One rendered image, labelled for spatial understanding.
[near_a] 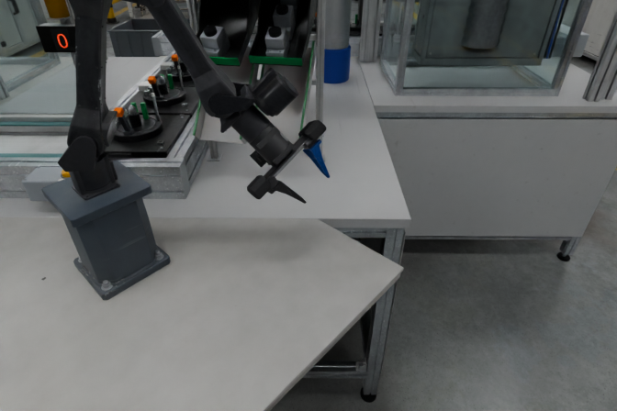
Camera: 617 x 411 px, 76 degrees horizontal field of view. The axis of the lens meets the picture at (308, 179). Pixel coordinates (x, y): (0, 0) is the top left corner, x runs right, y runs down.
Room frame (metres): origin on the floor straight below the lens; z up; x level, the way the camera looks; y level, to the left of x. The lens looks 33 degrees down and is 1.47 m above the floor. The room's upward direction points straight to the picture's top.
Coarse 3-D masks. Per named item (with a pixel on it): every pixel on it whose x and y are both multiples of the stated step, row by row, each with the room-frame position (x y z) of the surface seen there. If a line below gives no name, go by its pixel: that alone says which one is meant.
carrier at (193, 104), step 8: (160, 80) 1.28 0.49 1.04; (168, 80) 1.33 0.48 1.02; (144, 88) 1.37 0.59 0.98; (160, 88) 1.28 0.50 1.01; (168, 88) 1.34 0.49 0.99; (176, 88) 1.34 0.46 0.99; (184, 88) 1.39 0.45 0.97; (192, 88) 1.39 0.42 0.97; (136, 96) 1.31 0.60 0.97; (144, 96) 1.26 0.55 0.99; (168, 96) 1.26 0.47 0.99; (176, 96) 1.26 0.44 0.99; (184, 96) 1.28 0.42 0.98; (192, 96) 1.31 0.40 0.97; (128, 104) 1.24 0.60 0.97; (136, 104) 1.24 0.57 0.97; (152, 104) 1.22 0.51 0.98; (160, 104) 1.22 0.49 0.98; (168, 104) 1.23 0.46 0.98; (176, 104) 1.24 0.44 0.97; (192, 104) 1.24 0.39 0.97; (128, 112) 1.17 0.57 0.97; (152, 112) 1.17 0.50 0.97; (160, 112) 1.17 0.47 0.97; (168, 112) 1.17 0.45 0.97; (176, 112) 1.17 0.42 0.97; (184, 112) 1.17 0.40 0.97; (192, 112) 1.18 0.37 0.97
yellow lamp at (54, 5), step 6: (48, 0) 1.13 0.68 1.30; (54, 0) 1.13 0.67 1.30; (60, 0) 1.14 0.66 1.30; (48, 6) 1.13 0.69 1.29; (54, 6) 1.13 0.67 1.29; (60, 6) 1.14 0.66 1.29; (66, 6) 1.16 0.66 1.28; (48, 12) 1.14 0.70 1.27; (54, 12) 1.13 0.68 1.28; (60, 12) 1.14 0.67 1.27; (66, 12) 1.15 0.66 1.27
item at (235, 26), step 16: (208, 0) 1.12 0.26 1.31; (224, 0) 1.19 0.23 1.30; (240, 0) 1.18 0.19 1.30; (256, 0) 1.11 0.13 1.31; (208, 16) 1.11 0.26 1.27; (224, 16) 1.12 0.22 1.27; (240, 16) 1.12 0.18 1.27; (256, 16) 1.10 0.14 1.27; (240, 32) 1.05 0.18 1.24; (240, 48) 1.00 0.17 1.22; (224, 64) 0.95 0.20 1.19; (240, 64) 0.95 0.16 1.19
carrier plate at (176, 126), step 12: (168, 120) 1.11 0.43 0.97; (180, 120) 1.11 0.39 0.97; (168, 132) 1.03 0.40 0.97; (180, 132) 1.04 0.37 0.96; (120, 144) 0.96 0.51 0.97; (132, 144) 0.96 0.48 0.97; (144, 144) 0.96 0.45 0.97; (156, 144) 0.96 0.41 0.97; (168, 144) 0.96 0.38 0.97; (132, 156) 0.92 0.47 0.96; (144, 156) 0.91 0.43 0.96; (156, 156) 0.91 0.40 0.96
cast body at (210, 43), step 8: (208, 32) 0.95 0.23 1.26; (216, 32) 0.96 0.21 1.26; (224, 32) 0.98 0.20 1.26; (208, 40) 0.95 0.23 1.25; (216, 40) 0.94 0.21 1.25; (224, 40) 0.98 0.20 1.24; (208, 48) 0.96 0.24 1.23; (216, 48) 0.95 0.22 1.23; (224, 48) 0.98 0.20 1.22; (208, 56) 0.95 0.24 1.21; (216, 56) 0.95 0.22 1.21
